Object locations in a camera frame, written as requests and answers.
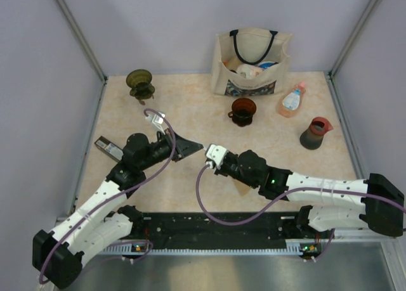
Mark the purple cable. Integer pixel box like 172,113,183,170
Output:
37,108,177,285
196,164,406,263

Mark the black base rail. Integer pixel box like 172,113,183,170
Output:
106,210,321,250

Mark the brown coffee dripper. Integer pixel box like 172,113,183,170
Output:
228,98,256,127

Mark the dark carafe with red lid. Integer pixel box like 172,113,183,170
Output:
299,117,334,150

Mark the brown paper coffee filter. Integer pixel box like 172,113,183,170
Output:
233,181,251,196

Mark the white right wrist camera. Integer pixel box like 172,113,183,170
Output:
205,143,228,169

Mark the clear glass coffee server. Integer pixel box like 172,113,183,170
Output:
137,96,158,117

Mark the beige canvas tote bag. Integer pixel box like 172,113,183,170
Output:
211,28,292,97

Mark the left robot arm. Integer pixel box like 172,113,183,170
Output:
32,131,203,289

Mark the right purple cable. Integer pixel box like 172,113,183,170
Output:
196,164,406,263

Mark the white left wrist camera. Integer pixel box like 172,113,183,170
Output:
145,112,166,134

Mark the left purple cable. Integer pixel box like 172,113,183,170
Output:
37,108,177,285

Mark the silver rectangular box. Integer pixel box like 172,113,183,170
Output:
95,136,123,162

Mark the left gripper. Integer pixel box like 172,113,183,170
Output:
139,128,203,171

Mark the olive green coffee dripper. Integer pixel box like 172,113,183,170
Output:
126,69,155,101

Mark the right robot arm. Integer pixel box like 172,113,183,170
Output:
210,146,404,238

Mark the pink lotion bottle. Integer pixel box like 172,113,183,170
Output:
278,82,306,118

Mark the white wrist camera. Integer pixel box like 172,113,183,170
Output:
205,143,228,169
145,112,166,134

